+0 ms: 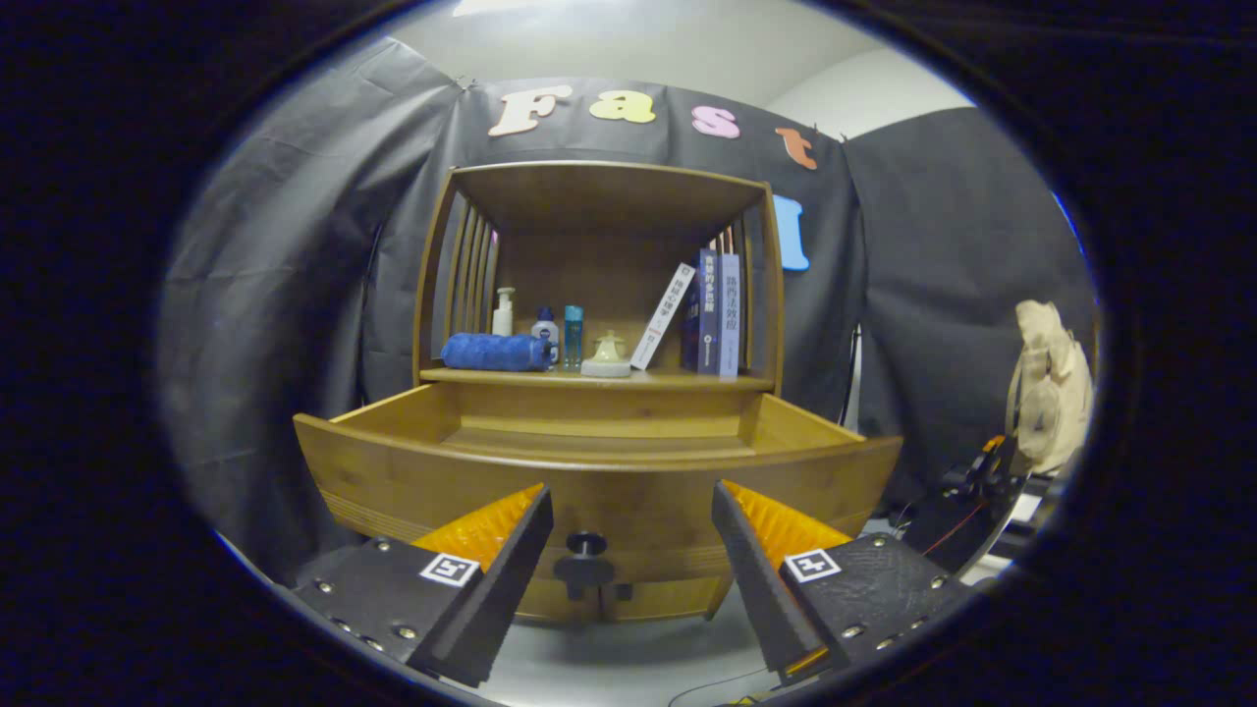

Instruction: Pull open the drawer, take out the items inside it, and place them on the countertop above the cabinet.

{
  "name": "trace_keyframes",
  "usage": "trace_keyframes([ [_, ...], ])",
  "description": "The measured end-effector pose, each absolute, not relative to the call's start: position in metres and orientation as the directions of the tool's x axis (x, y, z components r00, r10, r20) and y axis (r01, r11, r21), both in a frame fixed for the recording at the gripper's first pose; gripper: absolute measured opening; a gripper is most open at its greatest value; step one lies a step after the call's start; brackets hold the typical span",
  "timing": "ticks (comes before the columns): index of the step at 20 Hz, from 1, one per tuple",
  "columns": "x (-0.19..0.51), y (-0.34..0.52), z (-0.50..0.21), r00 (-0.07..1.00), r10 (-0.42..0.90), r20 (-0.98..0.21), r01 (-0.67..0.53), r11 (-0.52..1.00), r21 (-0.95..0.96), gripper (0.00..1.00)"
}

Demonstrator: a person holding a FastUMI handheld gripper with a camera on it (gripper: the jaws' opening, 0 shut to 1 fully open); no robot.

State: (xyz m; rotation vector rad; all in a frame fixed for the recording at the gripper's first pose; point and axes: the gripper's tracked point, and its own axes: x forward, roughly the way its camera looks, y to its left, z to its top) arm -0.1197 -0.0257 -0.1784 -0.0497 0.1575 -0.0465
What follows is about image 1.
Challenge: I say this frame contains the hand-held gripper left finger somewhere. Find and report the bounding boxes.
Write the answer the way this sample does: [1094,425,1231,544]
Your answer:
[285,483,556,688]

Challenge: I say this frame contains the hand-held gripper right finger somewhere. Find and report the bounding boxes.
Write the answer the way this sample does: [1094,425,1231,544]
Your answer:
[712,479,973,686]

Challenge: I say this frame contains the wooden cabinet door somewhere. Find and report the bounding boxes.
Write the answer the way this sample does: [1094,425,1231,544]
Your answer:
[516,581,608,623]
[607,574,733,622]

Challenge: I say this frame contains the wooden countertop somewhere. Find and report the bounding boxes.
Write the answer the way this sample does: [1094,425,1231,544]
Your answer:
[420,365,777,394]

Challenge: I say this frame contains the black equipment with orange parts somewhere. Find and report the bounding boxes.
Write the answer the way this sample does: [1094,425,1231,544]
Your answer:
[899,435,1062,580]

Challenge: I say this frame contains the blue towel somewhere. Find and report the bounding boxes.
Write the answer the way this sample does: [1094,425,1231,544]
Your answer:
[441,332,557,373]

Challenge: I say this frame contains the short dark book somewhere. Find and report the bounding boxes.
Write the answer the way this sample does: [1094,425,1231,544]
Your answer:
[682,290,704,372]

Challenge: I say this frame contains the pale blue book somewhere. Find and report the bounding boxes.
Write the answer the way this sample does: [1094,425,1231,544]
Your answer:
[718,253,742,381]

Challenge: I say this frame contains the tall dark blue book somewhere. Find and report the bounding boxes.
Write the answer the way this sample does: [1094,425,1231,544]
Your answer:
[697,248,724,375]

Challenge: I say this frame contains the white book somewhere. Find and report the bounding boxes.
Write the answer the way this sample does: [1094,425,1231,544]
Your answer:
[629,262,697,371]

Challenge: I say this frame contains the beige bag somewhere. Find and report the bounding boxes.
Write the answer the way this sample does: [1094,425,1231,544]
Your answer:
[1004,299,1094,477]

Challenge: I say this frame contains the black backdrop cloth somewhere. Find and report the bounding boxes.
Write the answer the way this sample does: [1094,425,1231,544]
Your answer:
[157,39,1096,590]

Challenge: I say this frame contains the wooden cabinet with shelf frame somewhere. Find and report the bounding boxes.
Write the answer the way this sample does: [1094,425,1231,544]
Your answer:
[412,160,787,625]

